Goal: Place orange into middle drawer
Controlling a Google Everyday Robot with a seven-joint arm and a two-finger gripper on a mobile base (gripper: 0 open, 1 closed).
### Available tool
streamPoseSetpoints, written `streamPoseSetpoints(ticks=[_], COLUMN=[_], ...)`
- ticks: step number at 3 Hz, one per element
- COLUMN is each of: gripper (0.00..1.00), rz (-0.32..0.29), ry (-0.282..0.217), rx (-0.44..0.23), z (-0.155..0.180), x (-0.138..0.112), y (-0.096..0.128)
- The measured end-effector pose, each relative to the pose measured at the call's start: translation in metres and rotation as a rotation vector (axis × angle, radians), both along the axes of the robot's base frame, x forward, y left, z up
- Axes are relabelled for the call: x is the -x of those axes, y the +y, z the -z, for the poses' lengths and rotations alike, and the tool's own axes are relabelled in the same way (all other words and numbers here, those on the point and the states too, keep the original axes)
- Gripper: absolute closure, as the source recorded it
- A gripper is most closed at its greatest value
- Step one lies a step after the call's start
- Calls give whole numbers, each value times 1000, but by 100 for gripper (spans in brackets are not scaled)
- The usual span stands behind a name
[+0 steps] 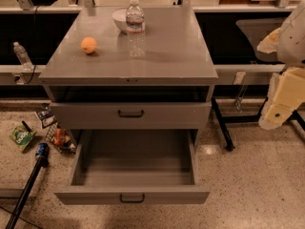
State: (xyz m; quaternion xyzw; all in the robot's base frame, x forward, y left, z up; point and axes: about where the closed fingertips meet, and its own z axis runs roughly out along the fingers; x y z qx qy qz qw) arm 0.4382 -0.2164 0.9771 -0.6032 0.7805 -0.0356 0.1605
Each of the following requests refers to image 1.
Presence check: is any green snack bag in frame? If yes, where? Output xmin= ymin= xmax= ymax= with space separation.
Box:
xmin=10 ymin=126 xmax=36 ymax=152

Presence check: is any small water bottle on ledge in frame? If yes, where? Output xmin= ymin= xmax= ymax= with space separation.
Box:
xmin=13 ymin=42 xmax=33 ymax=72

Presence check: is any dark snack packet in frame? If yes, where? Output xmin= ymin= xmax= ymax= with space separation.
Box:
xmin=36 ymin=111 xmax=56 ymax=129

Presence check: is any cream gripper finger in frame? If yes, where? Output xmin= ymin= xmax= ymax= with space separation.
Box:
xmin=258 ymin=68 xmax=305 ymax=130
xmin=256 ymin=28 xmax=281 ymax=53

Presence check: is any grey metal drawer cabinet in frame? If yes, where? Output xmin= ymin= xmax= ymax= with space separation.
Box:
xmin=39 ymin=7 xmax=217 ymax=145

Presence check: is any open lower grey drawer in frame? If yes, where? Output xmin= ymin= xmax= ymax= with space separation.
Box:
xmin=55 ymin=130 xmax=209 ymax=205

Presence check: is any grey chair seat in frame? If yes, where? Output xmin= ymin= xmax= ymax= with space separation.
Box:
xmin=236 ymin=17 xmax=285 ymax=63

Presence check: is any wire basket with items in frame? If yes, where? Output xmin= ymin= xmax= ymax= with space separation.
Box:
xmin=45 ymin=123 xmax=76 ymax=154

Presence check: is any orange fruit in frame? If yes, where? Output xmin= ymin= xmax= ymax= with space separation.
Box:
xmin=81 ymin=37 xmax=97 ymax=54

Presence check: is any black stand frame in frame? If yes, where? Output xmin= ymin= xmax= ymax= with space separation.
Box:
xmin=212 ymin=97 xmax=305 ymax=152

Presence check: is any closed upper grey drawer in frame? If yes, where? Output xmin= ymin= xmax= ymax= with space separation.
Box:
xmin=51 ymin=102 xmax=211 ymax=130

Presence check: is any blue soda can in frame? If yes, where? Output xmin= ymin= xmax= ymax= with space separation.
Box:
xmin=35 ymin=143 xmax=49 ymax=160

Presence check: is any white bowl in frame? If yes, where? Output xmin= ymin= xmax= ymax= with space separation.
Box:
xmin=112 ymin=9 xmax=127 ymax=32

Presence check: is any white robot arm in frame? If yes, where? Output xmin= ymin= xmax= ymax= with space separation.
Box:
xmin=256 ymin=1 xmax=305 ymax=130

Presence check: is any clear plastic water bottle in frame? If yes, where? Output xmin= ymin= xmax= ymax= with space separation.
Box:
xmin=126 ymin=0 xmax=146 ymax=58

